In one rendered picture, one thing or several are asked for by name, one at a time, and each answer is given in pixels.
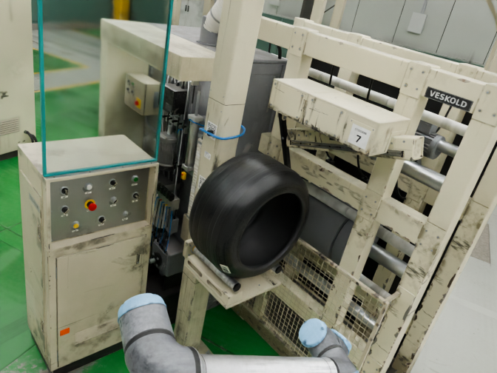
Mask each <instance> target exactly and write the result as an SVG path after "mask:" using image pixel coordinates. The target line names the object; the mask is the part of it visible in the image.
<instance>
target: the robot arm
mask: <svg viewBox="0 0 497 373"><path fill-rule="evenodd" d="M118 324H119V326H120V331H121V339H122V344H123V348H124V358H125V363H126V367H127V368H128V370H129V372H130V373H359V371H358V370H356V368H355V366H354V365H353V363H352V362H351V360H350V359H349V357H348V355H349V352H350V350H351V343H350V342H349V341H348V340H347V339H346V338H345V337H344V336H343V335H341V334H340V333H339V332H337V331H336V330H334V329H329V328H328V327H327V326H326V324H325V323H324V322H323V321H321V320H319V319H316V318H312V319H310V320H307V321H306V322H304V324H303V325H302V326H301V328H300V331H299V338H300V341H301V343H302V345H304V346H305V347H307V349H308V350H309V352H310V353H311V355H312V356H311V357H280V356H255V355H230V354H199V352H198V350H196V348H194V347H192V346H182V345H180V344H179V343H178V342H177V341H176V340H175V335H174V332H173V330H172V325H171V322H170V319H169V315H168V312H167V310H166V304H165V303H164V301H163V299H162V298H161V297H160V296H158V295H153V294H151V293H146V294H140V295H136V296H134V297H132V298H130V299H128V300H127V301H125V302H124V304H123V305H121V307H120V309H119V310H118Z"/></svg>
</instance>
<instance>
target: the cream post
mask: <svg viewBox="0 0 497 373"><path fill-rule="evenodd" d="M264 1H265V0H223V6H222V12H221V17H220V26H219V32H218V37H217V46H216V52H215V57H214V66H213V72H212V81H211V86H210V91H209V101H208V106H207V111H206V121H205V126H204V130H206V128H207V124H208V121H210V122H212V123H213V124H215V125H217V132H216V136H219V137H222V138H225V137H232V136H235V135H239V134H240V127H241V123H242V118H243V111H244V107H245V102H246V96H247V91H248V87H249V79H250V75H251V69H252V64H253V60H254V52H255V48H256V44H257V37H258V33H259V29H260V21H261V17H262V13H263V5H264ZM238 138H239V137H238ZM238 138H233V139H229V140H220V139H217V138H216V139H215V140H213V139H211V138H210V137H209V136H207V135H206V133H205V132H203V140H202V146H201V151H200V160H199V166H198V171H197V180H196V187H195V195H194V199H195V196H196V194H197V192H198V190H199V188H198V182H199V177H200V175H201V176H203V177H204V178H205V179H207V178H208V176H209V175H210V174H211V173H212V172H213V171H214V170H215V169H217V168H218V167H219V166H220V165H221V164H223V163H225V162H226V161H227V160H229V159H231V158H233V157H235V154H236V150H237V142H238ZM205 151H207V152H208V153H209V154H211V158H210V160H209V159H208V158H206V157H205V156H204V153H205ZM185 264H186V258H185V260H184V265H183V275H182V280H181V285H180V294H179V300H178V305H177V314H176V320H175V329H174V335H175V340H176V341H177V342H178V343H179V344H180V345H182V346H192V347H194V348H196V350H199V345H200V339H201V334H202V330H203V323H204V318H205V314H206V307H207V303H208V299H209V291H208V290H207V289H206V288H205V287H204V286H203V285H202V284H201V283H200V282H199V281H198V280H197V279H196V278H195V277H194V276H193V275H192V274H191V273H190V272H189V270H188V269H187V268H186V267H185Z"/></svg>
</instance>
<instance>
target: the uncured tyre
mask: <svg viewBox="0 0 497 373"><path fill-rule="evenodd" d="M308 213H309V195H308V187H307V185H306V183H305V182H304V180H303V179H302V178H301V176H300V175H299V174H298V173H297V172H295V171H294V170H292V169H291V168H289V167H287V166H286V165H284V164H282V163H280V162H279V161H277V160H275V159H274V158H272V157H271V156H269V155H265V154H262V153H258V152H247V153H243V154H241V155H237V156H235V157H233V158H231V159H229V160H227V161H226V162H225V163H223V164H221V165H220V166H219V167H218V168H217V169H215V170H214V171H213V172H212V173H211V174H210V175H209V176H208V178H207V179H206V180H205V181H204V182H203V184H202V185H201V187H200V188H199V190H198V192H197V194H196V196H195V199H194V202H193V204H192V208H191V212H190V216H189V233H190V236H191V238H192V241H193V243H194V245H195V246H196V248H197V250H198V251H199V252H200V253H202V254H203V255H204V256H205V257H206V258H207V259H208V260H209V261H210V262H211V263H212V264H213V265H214V266H216V267H217V268H218V269H219V270H220V271H221V272H222V273H223V274H225V275H228V276H230V277H232V278H250V277H254V276H257V275H260V274H262V273H264V272H267V271H268V270H270V269H271V268H273V267H274V266H276V265H277V264H278V263H279V262H280V261H281V260H282V259H283V258H284V257H285V256H286V255H287V254H288V253H289V252H290V251H291V249H292V248H293V247H294V245H295V243H296V242H297V241H298V239H299V237H300V236H301V234H302V231H303V230H304V227H305V224H306V221H307V219H308ZM220 264H221V265H224V266H227V267H228V268H229V271H230V273H231V274H229V273H227V272H224V271H223V270H222V268H221V266H220Z"/></svg>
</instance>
